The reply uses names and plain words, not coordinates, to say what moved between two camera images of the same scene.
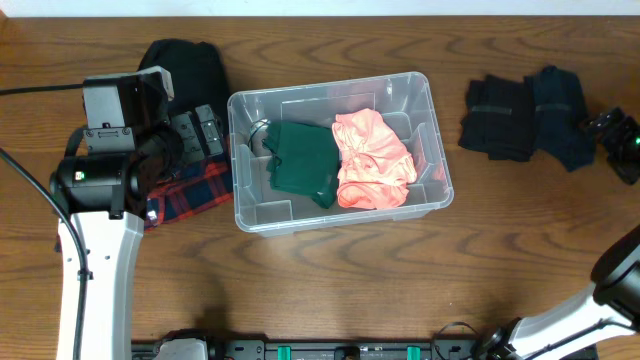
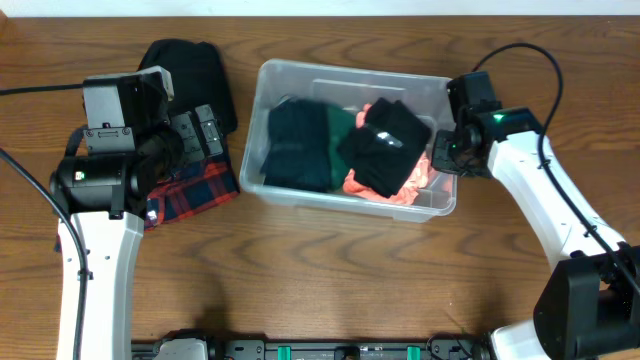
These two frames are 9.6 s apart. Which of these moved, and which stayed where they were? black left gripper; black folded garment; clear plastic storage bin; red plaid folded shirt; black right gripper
Moved: black right gripper; clear plastic storage bin
Stayed: black folded garment; black left gripper; red plaid folded shirt
